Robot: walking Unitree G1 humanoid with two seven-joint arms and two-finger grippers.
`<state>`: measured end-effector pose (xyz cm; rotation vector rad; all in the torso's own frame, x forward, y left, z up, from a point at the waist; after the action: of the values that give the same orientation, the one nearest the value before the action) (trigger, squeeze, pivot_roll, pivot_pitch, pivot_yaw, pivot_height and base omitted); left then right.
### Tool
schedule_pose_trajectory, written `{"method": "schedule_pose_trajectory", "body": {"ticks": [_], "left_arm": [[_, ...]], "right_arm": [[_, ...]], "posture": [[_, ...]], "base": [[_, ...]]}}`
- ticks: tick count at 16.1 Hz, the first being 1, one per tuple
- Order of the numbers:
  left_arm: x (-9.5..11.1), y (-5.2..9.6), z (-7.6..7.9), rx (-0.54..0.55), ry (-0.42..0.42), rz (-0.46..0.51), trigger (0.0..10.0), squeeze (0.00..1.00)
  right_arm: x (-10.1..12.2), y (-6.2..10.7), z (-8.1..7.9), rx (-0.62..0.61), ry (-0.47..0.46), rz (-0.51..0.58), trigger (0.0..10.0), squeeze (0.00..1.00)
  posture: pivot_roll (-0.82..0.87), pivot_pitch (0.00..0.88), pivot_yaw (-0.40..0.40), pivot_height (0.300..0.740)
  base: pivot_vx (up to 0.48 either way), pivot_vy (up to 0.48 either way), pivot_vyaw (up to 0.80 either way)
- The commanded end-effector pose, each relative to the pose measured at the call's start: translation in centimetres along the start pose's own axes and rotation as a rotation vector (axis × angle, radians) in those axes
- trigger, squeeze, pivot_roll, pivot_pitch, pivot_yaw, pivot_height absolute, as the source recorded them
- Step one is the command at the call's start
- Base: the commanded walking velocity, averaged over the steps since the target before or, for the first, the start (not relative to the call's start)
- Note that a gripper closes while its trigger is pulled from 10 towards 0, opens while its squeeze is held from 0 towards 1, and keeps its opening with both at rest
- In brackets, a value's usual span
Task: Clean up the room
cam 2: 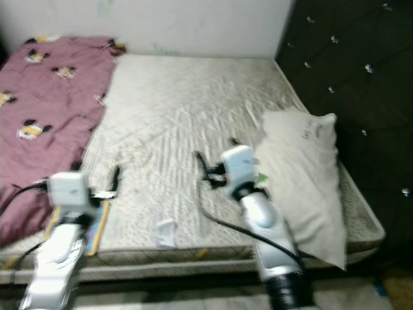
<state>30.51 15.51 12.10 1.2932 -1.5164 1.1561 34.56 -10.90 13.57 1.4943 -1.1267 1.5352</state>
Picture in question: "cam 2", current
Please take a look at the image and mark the small white item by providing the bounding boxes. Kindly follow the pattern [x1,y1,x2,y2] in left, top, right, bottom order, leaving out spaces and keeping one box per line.
[156,218,178,249]

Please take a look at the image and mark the pink cartoon mouse blanket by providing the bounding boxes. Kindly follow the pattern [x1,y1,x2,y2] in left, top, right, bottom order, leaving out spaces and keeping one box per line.
[0,36,118,246]

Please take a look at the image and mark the quilted cream mattress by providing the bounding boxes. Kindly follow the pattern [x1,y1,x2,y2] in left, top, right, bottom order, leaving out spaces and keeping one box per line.
[0,54,386,259]

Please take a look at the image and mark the cream pillow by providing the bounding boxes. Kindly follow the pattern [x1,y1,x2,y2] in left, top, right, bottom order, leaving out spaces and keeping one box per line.
[254,107,348,271]

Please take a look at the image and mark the grey bed base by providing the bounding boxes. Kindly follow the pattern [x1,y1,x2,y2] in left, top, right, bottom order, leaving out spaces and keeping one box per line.
[0,249,385,284]

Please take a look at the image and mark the black tufted headboard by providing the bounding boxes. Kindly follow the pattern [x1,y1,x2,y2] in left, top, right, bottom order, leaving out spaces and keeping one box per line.
[274,0,413,259]

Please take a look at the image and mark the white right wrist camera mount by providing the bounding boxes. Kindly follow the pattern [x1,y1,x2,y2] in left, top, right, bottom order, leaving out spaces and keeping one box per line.
[221,145,259,188]

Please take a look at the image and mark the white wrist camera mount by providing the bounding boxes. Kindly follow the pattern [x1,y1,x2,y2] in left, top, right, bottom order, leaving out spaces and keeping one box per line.
[221,145,259,188]
[48,171,91,212]

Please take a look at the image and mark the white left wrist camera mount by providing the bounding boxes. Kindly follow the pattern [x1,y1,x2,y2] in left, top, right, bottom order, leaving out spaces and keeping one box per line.
[48,171,91,212]

